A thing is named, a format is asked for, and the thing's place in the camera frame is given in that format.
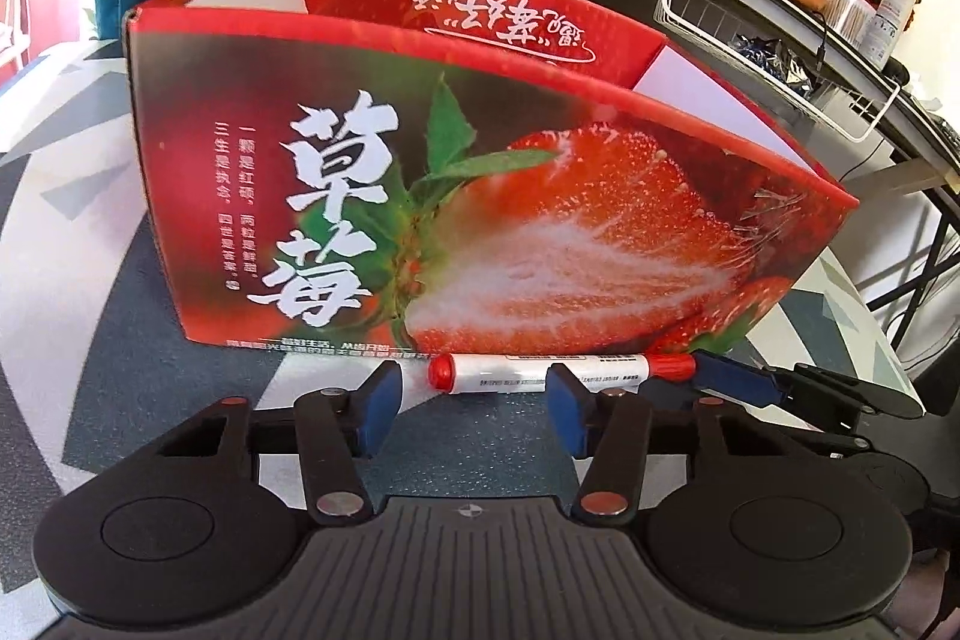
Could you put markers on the white spray can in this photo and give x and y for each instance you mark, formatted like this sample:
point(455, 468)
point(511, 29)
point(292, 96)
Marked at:
point(892, 21)

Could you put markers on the clear cotton swab box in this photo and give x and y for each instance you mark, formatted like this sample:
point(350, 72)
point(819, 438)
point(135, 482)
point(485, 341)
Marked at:
point(851, 10)

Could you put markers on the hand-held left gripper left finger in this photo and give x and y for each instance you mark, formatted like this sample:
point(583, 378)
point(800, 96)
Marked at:
point(382, 404)

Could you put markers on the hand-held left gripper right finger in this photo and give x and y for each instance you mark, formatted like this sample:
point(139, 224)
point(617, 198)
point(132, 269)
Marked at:
point(566, 411)

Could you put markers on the white marker with red cap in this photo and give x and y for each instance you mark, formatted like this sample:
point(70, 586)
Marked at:
point(510, 374)

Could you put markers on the pile of foil packets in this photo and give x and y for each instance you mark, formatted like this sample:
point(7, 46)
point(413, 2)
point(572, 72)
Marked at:
point(765, 63)

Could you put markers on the red strawberry print cardboard box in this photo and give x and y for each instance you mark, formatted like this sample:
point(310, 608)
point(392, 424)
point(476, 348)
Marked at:
point(525, 197)

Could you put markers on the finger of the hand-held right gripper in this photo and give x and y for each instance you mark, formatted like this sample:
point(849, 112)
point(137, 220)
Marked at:
point(739, 381)
point(832, 436)

